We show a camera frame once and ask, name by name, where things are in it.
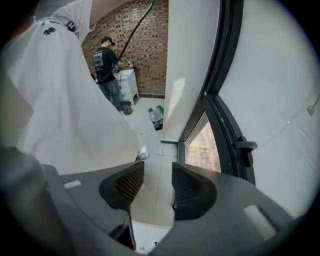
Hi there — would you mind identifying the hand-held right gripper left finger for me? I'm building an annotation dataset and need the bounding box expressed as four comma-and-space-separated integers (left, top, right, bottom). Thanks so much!
58, 160, 146, 251

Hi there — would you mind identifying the thin white cable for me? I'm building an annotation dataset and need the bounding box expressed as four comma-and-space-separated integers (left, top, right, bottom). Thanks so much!
131, 120, 164, 136

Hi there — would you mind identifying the black window handle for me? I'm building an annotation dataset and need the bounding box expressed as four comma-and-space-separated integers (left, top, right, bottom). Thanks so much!
231, 135, 259, 168

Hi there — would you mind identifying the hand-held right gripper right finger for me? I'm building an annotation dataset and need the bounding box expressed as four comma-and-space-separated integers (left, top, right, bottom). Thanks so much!
159, 161, 295, 256

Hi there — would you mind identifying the person's white shirt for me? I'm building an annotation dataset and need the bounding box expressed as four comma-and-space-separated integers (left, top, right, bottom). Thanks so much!
0, 0, 141, 176

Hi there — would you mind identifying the clear plastic bag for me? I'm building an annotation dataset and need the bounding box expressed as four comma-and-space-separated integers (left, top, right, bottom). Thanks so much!
149, 110, 165, 124

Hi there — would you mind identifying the white bathtub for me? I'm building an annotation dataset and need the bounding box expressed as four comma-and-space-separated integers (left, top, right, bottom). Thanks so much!
130, 220, 174, 256

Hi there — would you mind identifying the thin blind pull cord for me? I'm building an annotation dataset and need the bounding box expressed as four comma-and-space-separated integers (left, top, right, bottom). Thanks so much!
306, 95, 320, 117

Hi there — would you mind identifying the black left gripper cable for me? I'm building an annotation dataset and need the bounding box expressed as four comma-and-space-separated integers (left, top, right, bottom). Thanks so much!
96, 0, 159, 85

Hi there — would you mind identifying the white roller blind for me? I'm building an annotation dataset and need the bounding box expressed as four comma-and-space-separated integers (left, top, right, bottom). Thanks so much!
216, 0, 320, 219

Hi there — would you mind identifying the black wire basket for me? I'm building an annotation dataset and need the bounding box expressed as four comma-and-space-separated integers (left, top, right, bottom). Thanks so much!
120, 100, 134, 116

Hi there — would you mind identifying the black window frame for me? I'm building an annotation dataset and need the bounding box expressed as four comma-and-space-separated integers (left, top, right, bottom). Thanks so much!
178, 0, 259, 188

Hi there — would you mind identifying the white box on floor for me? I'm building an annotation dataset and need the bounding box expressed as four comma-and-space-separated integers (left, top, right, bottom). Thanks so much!
113, 69, 141, 106

